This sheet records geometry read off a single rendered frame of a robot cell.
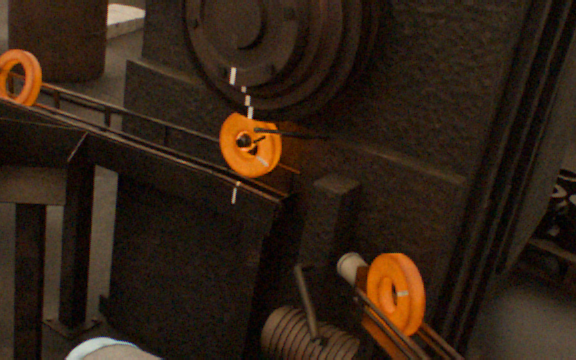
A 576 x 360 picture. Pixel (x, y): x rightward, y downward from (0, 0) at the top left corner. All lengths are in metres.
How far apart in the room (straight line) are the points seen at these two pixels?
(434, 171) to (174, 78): 0.72
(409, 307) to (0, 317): 1.45
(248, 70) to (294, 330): 0.56
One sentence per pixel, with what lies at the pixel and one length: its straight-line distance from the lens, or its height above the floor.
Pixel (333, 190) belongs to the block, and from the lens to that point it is 1.50.
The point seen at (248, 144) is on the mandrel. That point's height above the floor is 0.82.
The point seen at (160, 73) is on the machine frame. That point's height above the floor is 0.87.
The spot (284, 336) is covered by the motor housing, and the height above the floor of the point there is 0.50.
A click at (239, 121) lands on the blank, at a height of 0.86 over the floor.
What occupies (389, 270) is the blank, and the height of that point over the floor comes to 0.75.
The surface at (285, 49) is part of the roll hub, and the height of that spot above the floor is 1.08.
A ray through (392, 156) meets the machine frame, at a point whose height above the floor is 0.87.
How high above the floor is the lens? 1.41
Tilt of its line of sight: 24 degrees down
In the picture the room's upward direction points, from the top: 10 degrees clockwise
